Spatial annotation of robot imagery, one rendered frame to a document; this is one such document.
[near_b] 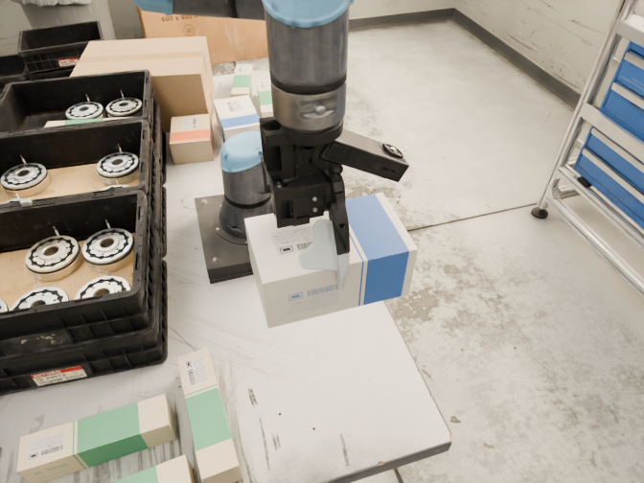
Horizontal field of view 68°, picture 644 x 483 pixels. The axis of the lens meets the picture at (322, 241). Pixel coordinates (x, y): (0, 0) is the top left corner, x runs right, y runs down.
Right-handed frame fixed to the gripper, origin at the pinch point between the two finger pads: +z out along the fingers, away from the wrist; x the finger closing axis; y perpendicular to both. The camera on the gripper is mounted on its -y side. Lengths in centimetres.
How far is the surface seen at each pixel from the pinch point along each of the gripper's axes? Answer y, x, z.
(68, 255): 44, -37, 25
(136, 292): 29.2, -16.0, 17.7
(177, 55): 15, -120, 21
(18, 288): 54, -33, 27
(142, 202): 28, -40, 18
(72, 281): 44, -32, 28
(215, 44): -12, -321, 99
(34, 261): 50, -37, 24
